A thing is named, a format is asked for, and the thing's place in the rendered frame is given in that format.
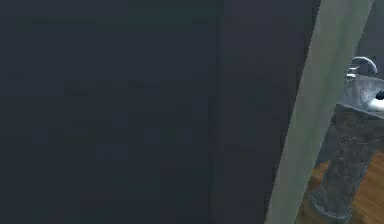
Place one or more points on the grey stone pedestal sink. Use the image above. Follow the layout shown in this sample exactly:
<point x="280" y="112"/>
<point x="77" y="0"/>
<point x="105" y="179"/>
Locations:
<point x="350" y="156"/>

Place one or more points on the dark grey room door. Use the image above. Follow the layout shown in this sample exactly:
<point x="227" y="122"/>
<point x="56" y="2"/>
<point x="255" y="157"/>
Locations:
<point x="133" y="113"/>

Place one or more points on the silver curved sink faucet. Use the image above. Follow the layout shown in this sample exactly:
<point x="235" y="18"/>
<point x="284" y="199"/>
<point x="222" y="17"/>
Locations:
<point x="366" y="63"/>

